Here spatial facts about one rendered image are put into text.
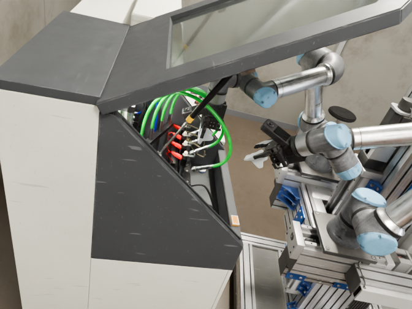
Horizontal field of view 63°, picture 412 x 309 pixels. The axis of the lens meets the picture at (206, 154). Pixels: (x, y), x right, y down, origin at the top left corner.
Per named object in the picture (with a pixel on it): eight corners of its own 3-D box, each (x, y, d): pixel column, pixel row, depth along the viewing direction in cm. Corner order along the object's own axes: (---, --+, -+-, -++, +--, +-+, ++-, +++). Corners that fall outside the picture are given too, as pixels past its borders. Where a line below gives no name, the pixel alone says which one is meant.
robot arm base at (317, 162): (328, 159, 186) (336, 144, 180) (335, 175, 174) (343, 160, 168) (302, 152, 185) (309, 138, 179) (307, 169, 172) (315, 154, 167)
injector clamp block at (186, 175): (184, 207, 159) (191, 183, 150) (164, 205, 157) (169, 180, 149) (183, 164, 186) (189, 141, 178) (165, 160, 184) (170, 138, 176)
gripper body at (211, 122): (220, 133, 137) (228, 107, 130) (199, 129, 135) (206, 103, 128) (218, 123, 143) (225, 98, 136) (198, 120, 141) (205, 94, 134)
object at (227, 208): (231, 262, 144) (242, 238, 135) (221, 262, 144) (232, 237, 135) (217, 171, 194) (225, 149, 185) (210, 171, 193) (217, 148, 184)
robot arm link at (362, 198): (365, 211, 138) (382, 187, 131) (374, 235, 127) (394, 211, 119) (338, 203, 138) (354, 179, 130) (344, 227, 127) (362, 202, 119)
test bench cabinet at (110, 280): (193, 355, 185) (232, 271, 141) (84, 352, 175) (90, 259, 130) (189, 251, 242) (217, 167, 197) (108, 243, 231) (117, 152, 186)
